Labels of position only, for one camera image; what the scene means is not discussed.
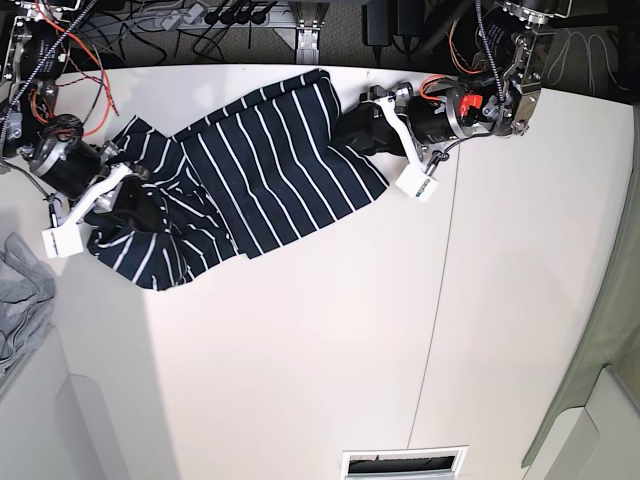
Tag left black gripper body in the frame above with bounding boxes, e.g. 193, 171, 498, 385
397, 82, 483, 155

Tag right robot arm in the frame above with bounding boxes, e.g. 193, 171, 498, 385
1, 1, 161, 233

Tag aluminium frame post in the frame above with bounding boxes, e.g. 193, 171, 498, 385
289, 1, 330, 65

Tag white vent slot frame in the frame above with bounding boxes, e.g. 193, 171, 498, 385
340, 446, 469, 480

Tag grey cloth pile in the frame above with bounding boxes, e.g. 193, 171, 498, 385
1, 232, 56, 379

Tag navy white striped t-shirt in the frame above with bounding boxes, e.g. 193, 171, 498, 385
86, 69, 389, 291

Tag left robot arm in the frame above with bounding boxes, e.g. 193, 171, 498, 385
332, 1, 572, 165

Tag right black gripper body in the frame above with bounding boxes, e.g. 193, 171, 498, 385
29, 137, 109, 201

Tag white power strip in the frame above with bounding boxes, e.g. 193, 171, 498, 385
145, 2, 209, 31

